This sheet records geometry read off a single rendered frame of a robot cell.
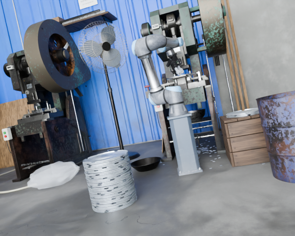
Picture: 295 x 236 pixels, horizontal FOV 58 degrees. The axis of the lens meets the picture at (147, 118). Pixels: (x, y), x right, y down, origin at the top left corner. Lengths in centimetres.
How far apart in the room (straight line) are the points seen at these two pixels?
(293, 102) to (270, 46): 256
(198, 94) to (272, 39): 181
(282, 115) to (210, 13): 124
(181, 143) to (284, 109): 80
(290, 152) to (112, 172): 99
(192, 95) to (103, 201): 138
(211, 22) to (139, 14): 190
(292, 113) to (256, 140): 56
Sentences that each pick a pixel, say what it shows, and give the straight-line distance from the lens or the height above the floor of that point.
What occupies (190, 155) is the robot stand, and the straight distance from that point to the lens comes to 205.
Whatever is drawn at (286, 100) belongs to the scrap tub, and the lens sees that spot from 157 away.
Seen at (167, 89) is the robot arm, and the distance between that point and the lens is 205.
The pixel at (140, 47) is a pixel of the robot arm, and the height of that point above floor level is 100.
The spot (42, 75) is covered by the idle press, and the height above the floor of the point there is 109.
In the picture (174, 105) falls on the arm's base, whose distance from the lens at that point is 203.
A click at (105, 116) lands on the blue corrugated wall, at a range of 427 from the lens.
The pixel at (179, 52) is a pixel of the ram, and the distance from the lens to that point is 277.
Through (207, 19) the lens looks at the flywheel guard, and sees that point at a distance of 249.
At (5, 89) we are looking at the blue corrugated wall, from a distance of 524.
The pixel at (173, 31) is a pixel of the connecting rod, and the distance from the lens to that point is 284.
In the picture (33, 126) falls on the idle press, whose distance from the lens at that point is 327.
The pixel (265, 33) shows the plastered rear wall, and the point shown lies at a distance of 409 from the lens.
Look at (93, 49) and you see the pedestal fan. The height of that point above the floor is 129.
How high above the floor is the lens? 58
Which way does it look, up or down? 3 degrees down
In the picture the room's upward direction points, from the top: 11 degrees counter-clockwise
